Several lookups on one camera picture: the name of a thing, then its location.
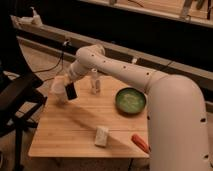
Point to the green ceramic bowl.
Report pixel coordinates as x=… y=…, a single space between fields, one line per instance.
x=130 y=101

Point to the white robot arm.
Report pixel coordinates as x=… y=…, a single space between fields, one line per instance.
x=177 y=118

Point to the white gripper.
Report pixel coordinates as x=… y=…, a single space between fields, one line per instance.
x=58 y=88

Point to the wooden table board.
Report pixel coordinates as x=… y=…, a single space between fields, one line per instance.
x=69 y=130

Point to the white spray bottle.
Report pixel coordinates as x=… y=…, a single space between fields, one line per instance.
x=35 y=19

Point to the white sponge block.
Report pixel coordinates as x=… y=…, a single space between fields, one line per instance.
x=101 y=136

